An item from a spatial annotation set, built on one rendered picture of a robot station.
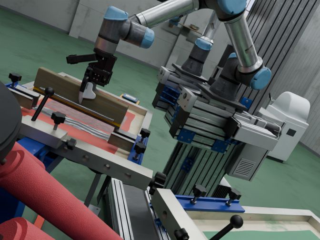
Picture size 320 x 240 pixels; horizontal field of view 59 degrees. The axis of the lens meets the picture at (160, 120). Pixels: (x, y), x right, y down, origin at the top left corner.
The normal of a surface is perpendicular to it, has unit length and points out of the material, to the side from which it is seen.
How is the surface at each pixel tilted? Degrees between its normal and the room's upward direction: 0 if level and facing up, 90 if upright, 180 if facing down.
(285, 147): 90
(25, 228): 53
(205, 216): 90
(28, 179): 69
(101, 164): 90
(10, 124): 0
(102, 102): 90
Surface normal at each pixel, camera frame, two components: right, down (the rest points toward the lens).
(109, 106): -0.06, 0.29
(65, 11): 0.24, 0.40
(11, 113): 0.40, -0.87
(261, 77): 0.47, 0.53
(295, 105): 0.31, 0.09
